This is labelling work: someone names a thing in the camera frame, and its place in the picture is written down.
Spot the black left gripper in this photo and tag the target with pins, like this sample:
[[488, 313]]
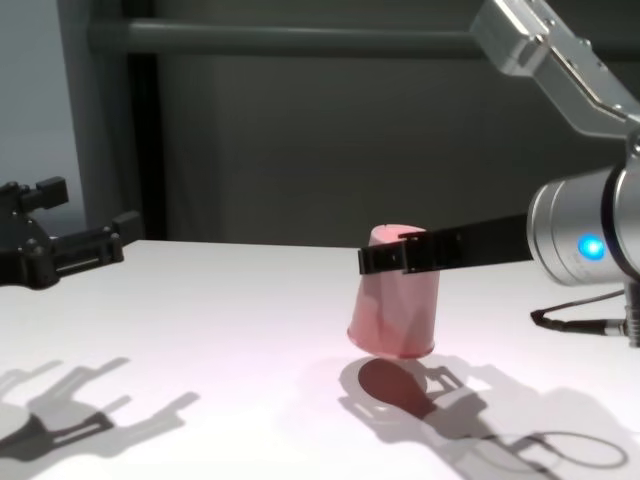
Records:
[[20, 250]]

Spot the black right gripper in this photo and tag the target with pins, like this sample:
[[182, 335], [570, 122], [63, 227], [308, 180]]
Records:
[[480, 245]]

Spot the pink plastic cup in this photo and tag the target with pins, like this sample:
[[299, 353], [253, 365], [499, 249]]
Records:
[[395, 315]]

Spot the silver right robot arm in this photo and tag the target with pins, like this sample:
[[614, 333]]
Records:
[[585, 230]]

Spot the grey vertical frame column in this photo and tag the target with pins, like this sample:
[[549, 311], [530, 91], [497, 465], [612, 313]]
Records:
[[95, 125]]

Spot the black vertical post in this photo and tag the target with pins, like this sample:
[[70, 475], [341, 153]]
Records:
[[145, 150]]

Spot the thin grey low rail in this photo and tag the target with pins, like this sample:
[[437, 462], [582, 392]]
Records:
[[250, 242]]

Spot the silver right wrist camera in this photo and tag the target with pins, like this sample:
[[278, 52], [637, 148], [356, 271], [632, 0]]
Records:
[[555, 60]]

